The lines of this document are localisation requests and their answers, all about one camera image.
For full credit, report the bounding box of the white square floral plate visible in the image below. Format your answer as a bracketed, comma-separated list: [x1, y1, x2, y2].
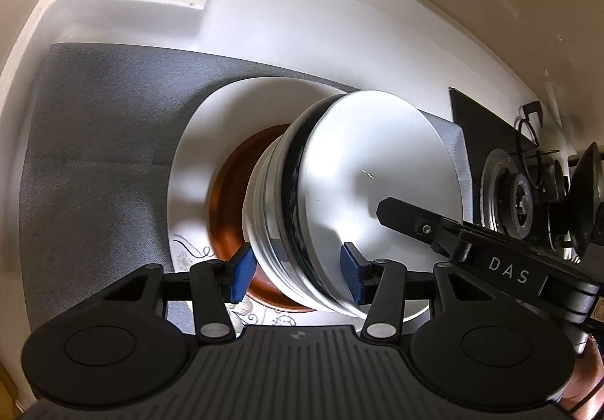
[167, 77, 437, 331]

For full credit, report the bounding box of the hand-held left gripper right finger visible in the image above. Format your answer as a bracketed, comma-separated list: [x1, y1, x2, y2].
[340, 241, 479, 341]

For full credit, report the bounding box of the silver stove burner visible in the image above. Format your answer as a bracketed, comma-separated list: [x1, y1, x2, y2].
[480, 148, 541, 236]

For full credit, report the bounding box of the person's right hand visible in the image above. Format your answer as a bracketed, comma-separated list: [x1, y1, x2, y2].
[561, 336, 604, 408]

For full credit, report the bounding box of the black pot support grate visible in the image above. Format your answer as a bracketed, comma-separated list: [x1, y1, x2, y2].
[516, 103, 574, 204]

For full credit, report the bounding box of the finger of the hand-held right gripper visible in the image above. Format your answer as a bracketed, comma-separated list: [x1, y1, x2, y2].
[376, 196, 473, 263]

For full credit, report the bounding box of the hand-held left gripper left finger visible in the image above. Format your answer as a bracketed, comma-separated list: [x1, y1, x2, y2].
[100, 241, 258, 345]

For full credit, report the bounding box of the grey mat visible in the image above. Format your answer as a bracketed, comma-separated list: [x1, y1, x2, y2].
[19, 42, 473, 336]

